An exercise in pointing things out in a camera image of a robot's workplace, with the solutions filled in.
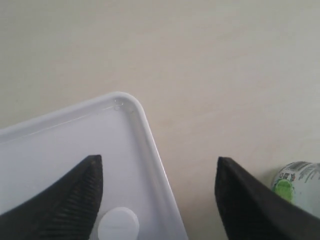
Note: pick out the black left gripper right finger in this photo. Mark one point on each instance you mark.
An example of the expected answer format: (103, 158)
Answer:
(251, 211)

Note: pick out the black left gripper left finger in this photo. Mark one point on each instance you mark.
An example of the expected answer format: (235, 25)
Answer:
(67, 210)

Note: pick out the white bottle cap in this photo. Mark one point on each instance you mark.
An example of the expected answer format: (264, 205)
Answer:
(119, 223)

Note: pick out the clear plastic drink bottle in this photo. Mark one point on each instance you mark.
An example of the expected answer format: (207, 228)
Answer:
(299, 184)

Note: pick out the white rectangular tray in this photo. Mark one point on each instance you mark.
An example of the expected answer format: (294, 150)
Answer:
(36, 153)

